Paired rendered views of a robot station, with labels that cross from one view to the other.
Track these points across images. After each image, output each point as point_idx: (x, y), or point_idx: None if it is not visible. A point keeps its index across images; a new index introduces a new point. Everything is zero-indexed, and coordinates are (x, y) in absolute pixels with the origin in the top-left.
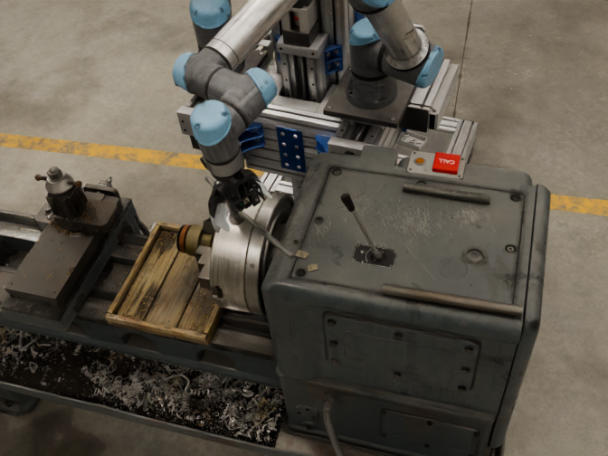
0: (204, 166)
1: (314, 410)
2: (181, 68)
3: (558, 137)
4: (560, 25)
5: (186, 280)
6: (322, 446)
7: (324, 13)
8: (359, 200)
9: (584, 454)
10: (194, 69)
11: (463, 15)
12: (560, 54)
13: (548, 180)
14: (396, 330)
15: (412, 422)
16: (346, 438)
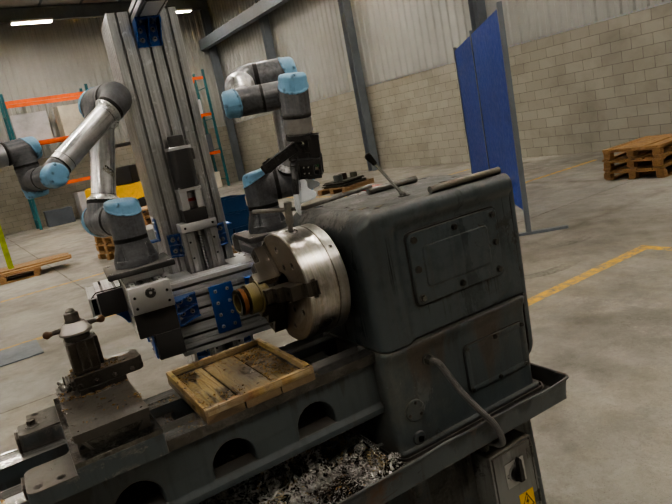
0: (267, 170)
1: (420, 400)
2: (232, 92)
3: None
4: (255, 335)
5: (243, 373)
6: None
7: (204, 199)
8: (353, 201)
9: (541, 445)
10: (243, 88)
11: (185, 360)
12: (272, 342)
13: None
14: (451, 222)
15: (485, 349)
16: (449, 429)
